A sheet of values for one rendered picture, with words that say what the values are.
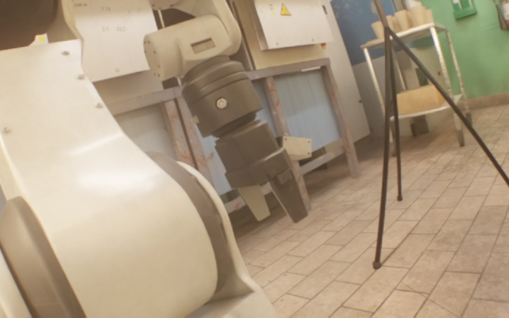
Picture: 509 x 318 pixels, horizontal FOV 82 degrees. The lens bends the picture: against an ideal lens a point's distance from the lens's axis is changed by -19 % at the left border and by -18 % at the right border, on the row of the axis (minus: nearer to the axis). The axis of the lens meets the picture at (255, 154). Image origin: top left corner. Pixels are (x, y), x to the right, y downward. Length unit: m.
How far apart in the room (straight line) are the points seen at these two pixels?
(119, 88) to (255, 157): 1.17
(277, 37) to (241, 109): 1.55
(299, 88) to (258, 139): 1.82
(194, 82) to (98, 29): 1.06
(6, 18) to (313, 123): 2.02
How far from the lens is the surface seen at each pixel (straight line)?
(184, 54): 0.44
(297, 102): 2.19
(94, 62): 1.40
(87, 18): 1.47
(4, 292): 0.23
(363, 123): 3.57
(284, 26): 2.03
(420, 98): 2.79
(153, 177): 0.26
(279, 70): 2.07
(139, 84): 1.57
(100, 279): 0.22
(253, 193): 0.51
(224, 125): 0.43
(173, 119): 1.61
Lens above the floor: 0.63
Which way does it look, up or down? 6 degrees down
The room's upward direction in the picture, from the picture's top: 17 degrees counter-clockwise
